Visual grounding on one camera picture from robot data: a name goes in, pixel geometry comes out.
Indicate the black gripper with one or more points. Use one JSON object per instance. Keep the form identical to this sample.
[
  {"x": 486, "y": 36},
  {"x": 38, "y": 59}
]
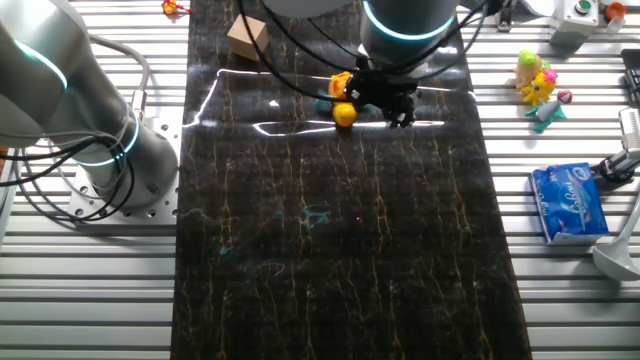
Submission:
[{"x": 382, "y": 90}]

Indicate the yellow orange turtle toy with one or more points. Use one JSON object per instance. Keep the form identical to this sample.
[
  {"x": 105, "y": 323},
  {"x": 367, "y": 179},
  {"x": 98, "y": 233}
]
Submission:
[{"x": 345, "y": 114}]

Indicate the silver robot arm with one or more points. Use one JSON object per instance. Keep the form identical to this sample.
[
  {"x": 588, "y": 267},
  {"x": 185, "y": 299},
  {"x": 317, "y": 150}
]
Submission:
[{"x": 50, "y": 100}]

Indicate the tan toy with green cap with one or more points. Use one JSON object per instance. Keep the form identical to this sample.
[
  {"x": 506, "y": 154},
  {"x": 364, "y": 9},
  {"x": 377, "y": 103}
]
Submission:
[{"x": 527, "y": 67}]

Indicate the black marble pattern mat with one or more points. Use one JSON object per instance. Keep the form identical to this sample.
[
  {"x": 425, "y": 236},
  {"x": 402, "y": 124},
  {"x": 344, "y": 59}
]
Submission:
[{"x": 340, "y": 240}]

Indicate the yellow octopus toy pink bow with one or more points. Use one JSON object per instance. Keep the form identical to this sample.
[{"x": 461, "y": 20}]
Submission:
[{"x": 540, "y": 87}]

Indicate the teal seal toy with ball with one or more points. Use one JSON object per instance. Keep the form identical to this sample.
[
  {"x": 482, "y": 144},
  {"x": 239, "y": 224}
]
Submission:
[{"x": 547, "y": 112}]

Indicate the wooden cube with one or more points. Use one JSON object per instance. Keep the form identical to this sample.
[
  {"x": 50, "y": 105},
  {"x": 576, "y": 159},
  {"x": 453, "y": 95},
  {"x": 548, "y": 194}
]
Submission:
[{"x": 247, "y": 37}]

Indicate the blue tissue pack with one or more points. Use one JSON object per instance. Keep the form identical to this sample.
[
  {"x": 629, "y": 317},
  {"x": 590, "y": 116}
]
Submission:
[{"x": 570, "y": 202}]

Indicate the grey button box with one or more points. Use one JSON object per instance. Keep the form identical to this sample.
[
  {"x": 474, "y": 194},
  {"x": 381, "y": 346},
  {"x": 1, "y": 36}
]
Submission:
[{"x": 575, "y": 22}]

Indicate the orange capped small bottle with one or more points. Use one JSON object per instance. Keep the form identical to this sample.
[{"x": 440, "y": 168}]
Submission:
[{"x": 615, "y": 14}]

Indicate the small red yellow green figure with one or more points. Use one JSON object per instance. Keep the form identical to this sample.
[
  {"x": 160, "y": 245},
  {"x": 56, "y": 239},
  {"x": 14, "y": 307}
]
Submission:
[{"x": 172, "y": 7}]

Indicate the metal bracket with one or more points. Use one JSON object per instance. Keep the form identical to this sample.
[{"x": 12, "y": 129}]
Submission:
[{"x": 505, "y": 15}]

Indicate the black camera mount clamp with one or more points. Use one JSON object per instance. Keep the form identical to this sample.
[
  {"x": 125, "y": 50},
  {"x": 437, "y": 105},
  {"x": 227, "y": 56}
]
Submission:
[{"x": 617, "y": 167}]

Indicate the silver depth camera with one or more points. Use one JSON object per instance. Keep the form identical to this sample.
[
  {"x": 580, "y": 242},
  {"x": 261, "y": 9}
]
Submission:
[{"x": 631, "y": 130}]

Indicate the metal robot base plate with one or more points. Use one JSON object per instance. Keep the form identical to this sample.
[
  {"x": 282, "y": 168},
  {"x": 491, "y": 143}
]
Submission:
[{"x": 165, "y": 210}]

